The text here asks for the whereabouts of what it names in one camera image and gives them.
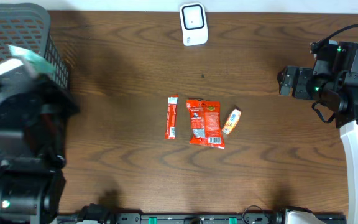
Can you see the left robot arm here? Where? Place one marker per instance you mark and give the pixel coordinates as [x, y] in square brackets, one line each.
[33, 114]

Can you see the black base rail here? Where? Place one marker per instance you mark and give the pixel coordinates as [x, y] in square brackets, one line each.
[135, 218]

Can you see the white barcode scanner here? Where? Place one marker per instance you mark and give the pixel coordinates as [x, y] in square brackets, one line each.
[193, 24]

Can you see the large red snack bag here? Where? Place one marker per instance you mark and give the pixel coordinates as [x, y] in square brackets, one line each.
[205, 123]

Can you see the grey plastic mesh basket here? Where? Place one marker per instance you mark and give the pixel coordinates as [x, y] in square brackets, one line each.
[28, 26]

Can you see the teal wet wipes packet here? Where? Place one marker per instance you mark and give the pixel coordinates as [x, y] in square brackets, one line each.
[38, 63]

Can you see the small orange snack packet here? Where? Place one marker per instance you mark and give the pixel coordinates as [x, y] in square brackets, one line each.
[232, 121]

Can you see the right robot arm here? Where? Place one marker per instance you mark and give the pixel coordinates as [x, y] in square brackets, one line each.
[332, 83]

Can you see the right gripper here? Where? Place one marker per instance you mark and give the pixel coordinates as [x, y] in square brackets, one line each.
[299, 88]

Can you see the slim red stick packet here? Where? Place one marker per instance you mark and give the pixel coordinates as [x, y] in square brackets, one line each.
[171, 117]

